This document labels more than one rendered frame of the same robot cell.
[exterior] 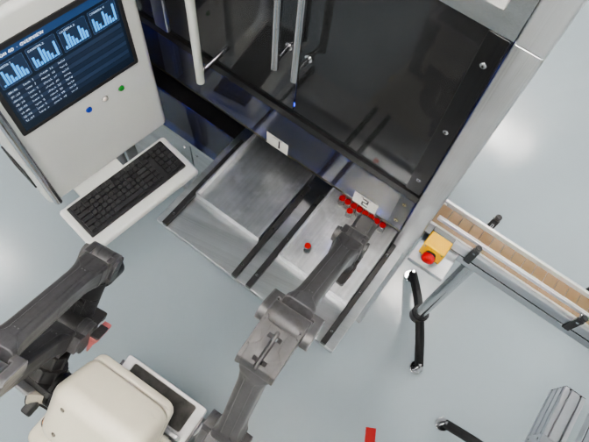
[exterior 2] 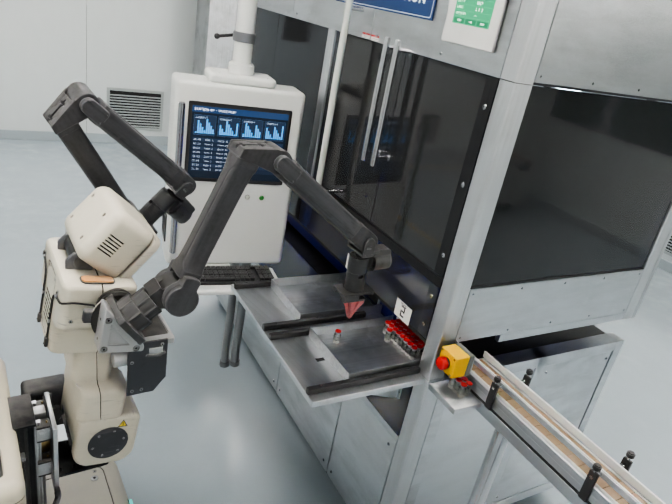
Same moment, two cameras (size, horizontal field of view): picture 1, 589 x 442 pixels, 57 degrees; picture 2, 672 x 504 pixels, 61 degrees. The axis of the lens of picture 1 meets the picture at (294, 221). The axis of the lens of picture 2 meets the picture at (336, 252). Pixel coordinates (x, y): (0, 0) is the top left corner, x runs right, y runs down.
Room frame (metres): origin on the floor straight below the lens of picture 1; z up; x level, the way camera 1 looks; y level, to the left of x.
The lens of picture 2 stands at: (-0.79, -0.79, 1.92)
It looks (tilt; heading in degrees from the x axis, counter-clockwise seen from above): 24 degrees down; 29
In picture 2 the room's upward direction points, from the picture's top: 11 degrees clockwise
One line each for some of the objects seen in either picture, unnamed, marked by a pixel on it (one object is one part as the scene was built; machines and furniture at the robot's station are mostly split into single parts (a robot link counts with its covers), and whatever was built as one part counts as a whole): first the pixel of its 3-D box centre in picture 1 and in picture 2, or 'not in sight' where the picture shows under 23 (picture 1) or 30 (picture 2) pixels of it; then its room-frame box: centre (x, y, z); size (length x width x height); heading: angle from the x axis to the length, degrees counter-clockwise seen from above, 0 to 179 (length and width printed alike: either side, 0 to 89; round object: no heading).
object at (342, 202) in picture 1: (360, 214); (399, 339); (0.81, -0.21, 0.90); 0.18 x 0.02 x 0.05; 62
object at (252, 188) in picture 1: (259, 181); (325, 295); (0.87, 0.14, 0.90); 0.34 x 0.26 x 0.04; 152
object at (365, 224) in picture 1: (356, 234); (370, 250); (0.56, -0.15, 1.29); 0.11 x 0.09 x 0.12; 155
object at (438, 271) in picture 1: (435, 253); (458, 394); (0.73, -0.47, 0.87); 0.14 x 0.13 x 0.02; 152
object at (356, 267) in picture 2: not in sight; (359, 262); (0.53, -0.14, 1.26); 0.07 x 0.06 x 0.07; 155
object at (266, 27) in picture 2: not in sight; (253, 70); (1.55, 1.17, 1.50); 0.48 x 0.01 x 0.59; 62
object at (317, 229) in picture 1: (342, 239); (372, 346); (0.71, -0.16, 0.90); 0.34 x 0.26 x 0.04; 153
